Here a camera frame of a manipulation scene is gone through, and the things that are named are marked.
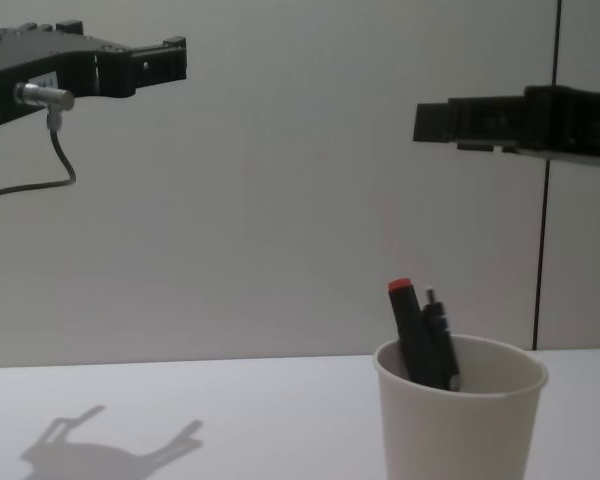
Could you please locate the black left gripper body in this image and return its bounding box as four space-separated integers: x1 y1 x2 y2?
0 26 102 128

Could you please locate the black pen silver tip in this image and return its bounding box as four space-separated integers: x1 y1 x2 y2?
421 284 463 393

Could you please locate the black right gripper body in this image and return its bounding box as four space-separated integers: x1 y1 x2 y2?
522 85 600 162

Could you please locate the black marker red cap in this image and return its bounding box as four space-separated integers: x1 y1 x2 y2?
387 279 445 387

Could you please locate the thin dark cable silver plug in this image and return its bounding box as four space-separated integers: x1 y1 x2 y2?
0 81 78 204

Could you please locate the white paper cup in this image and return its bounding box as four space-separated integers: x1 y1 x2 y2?
372 333 550 480

